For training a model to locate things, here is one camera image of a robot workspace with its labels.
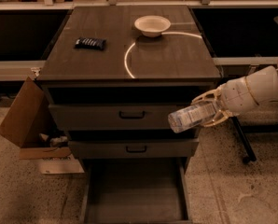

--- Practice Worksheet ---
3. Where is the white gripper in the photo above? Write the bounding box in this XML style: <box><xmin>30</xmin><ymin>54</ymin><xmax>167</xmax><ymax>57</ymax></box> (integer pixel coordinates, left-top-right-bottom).
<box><xmin>191</xmin><ymin>77</ymin><xmax>258</xmax><ymax>128</ymax></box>

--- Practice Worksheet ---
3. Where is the clear blue plastic bottle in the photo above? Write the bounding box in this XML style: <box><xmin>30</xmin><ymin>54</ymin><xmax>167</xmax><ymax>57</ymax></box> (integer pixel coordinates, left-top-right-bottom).
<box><xmin>168</xmin><ymin>101</ymin><xmax>219</xmax><ymax>133</ymax></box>

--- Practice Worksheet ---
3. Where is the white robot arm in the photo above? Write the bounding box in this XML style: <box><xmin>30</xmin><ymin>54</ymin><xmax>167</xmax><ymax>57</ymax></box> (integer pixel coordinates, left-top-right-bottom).
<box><xmin>193</xmin><ymin>59</ymin><xmax>278</xmax><ymax>127</ymax></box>

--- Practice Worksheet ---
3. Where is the middle grey drawer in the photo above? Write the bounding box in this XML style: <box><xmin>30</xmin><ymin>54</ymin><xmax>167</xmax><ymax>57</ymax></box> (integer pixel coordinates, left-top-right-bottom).
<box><xmin>68</xmin><ymin>139</ymin><xmax>199</xmax><ymax>159</ymax></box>

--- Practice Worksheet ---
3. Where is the grey drawer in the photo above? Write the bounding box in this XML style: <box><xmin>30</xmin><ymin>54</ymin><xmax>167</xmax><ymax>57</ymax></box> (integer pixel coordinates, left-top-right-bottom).
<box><xmin>68</xmin><ymin>139</ymin><xmax>199</xmax><ymax>159</ymax></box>
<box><xmin>49</xmin><ymin>104</ymin><xmax>184</xmax><ymax>131</ymax></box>

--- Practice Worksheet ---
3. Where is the dark wooden drawer cabinet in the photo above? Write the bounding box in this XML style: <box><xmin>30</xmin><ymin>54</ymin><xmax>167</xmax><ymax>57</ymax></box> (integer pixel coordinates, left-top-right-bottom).
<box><xmin>36</xmin><ymin>5</ymin><xmax>223</xmax><ymax>173</ymax></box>

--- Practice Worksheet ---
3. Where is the open bottom drawer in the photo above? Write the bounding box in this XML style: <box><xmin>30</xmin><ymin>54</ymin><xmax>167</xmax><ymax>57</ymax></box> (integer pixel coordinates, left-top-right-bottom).
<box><xmin>80</xmin><ymin>158</ymin><xmax>193</xmax><ymax>224</ymax></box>

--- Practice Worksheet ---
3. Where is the top grey drawer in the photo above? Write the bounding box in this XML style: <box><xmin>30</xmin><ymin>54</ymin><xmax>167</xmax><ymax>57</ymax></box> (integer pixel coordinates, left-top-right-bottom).
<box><xmin>49</xmin><ymin>104</ymin><xmax>184</xmax><ymax>131</ymax></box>

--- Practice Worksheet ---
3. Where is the black metal bar stand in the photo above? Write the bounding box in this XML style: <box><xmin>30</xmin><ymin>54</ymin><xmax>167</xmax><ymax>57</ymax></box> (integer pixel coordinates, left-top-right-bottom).
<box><xmin>231</xmin><ymin>117</ymin><xmax>257</xmax><ymax>164</ymax></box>

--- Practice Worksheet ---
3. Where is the white bowl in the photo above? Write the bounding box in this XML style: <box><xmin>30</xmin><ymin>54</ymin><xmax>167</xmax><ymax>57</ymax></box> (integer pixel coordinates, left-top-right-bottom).
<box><xmin>134</xmin><ymin>16</ymin><xmax>171</xmax><ymax>37</ymax></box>

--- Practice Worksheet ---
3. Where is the dark snack packet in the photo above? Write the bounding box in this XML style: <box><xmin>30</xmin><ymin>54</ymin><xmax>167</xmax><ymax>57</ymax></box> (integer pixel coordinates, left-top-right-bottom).
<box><xmin>75</xmin><ymin>37</ymin><xmax>106</xmax><ymax>50</ymax></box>

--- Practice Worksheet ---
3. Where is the white paper sheet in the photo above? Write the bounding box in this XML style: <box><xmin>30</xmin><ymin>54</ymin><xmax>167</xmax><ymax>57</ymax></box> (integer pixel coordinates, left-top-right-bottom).
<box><xmin>35</xmin><ymin>155</ymin><xmax>84</xmax><ymax>175</ymax></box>

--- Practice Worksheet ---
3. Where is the brown cardboard box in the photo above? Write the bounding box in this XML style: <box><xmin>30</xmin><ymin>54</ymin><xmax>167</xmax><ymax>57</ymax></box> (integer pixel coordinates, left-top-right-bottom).
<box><xmin>0</xmin><ymin>77</ymin><xmax>71</xmax><ymax>160</ymax></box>

